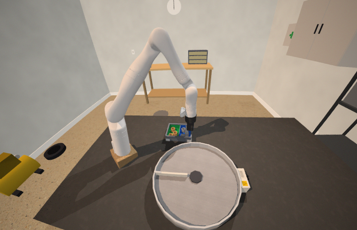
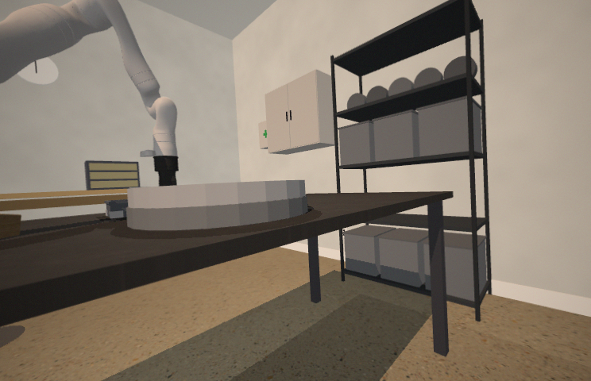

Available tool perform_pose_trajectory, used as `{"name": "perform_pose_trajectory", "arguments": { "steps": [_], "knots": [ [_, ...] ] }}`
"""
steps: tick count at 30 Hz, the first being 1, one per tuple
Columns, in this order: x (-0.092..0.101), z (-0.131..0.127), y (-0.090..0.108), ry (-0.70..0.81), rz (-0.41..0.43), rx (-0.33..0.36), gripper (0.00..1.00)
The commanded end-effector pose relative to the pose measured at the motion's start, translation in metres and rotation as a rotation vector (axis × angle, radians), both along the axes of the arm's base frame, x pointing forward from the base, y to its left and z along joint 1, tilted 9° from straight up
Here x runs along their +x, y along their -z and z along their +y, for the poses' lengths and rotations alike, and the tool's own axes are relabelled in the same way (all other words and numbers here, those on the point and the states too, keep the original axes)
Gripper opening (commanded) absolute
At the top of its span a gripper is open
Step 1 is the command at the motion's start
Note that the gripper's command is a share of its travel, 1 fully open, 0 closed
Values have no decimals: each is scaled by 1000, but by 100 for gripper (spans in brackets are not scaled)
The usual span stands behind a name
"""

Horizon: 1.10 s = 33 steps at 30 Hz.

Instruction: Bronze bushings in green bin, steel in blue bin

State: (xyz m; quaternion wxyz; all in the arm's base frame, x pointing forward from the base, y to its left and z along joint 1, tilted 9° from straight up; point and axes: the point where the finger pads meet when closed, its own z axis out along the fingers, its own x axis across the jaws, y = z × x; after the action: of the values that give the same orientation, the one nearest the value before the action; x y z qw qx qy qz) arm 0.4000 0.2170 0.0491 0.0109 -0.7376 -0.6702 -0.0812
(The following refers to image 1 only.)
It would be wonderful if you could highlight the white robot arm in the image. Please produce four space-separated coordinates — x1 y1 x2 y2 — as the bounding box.
105 27 198 156

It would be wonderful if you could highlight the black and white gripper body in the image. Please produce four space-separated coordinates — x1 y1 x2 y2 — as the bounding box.
180 107 197 131

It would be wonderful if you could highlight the grey two-compartment bin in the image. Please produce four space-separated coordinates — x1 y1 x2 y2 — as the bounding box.
165 123 192 142

